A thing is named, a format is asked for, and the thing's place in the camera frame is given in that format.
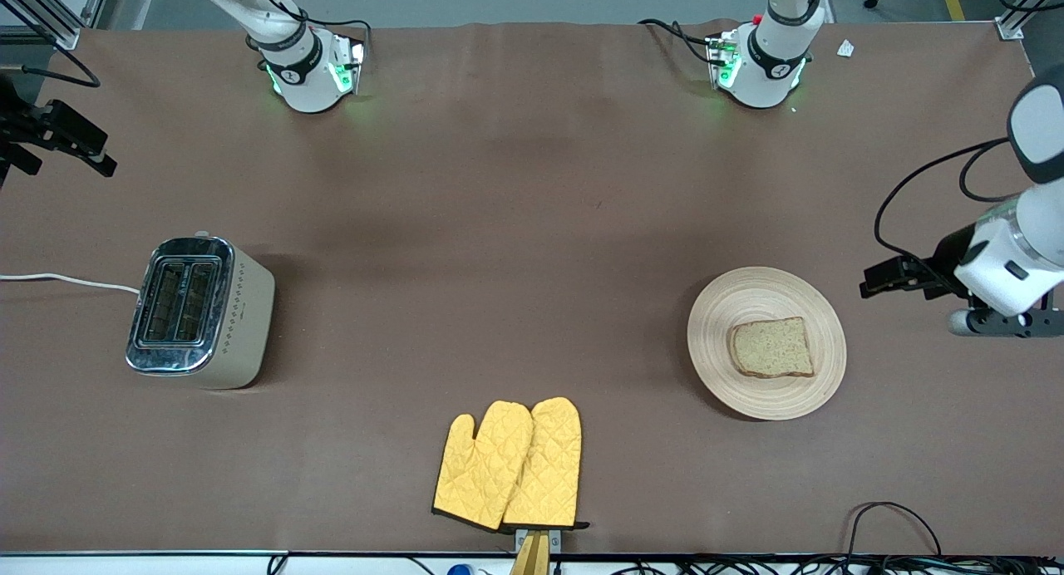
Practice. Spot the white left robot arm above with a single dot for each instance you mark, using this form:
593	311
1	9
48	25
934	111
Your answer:
769	76

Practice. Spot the slice of brown bread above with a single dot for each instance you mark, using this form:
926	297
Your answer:
773	348

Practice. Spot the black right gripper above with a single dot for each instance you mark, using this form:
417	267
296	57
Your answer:
33	128

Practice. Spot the small white paper scrap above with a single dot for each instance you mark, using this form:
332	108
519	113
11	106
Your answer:
845	49

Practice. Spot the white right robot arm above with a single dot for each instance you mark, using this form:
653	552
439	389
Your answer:
303	85

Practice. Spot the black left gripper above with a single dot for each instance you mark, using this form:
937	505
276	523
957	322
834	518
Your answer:
944	264

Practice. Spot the wooden stick with metal bracket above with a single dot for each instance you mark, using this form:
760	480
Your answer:
532	554

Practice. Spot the round light wooden plate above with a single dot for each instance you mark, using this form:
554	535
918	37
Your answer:
748	309

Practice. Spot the cream and chrome toaster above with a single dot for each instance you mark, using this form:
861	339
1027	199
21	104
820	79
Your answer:
241	326

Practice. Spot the aluminium extrusion frame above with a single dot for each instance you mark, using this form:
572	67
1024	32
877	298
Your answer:
58	28
1010	28

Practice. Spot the brown table cover mat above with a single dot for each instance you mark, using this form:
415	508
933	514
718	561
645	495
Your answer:
532	226

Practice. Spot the small blue object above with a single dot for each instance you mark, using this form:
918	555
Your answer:
459	570

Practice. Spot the yellow quilted oven mitt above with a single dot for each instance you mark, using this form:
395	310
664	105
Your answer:
482	467
549	459

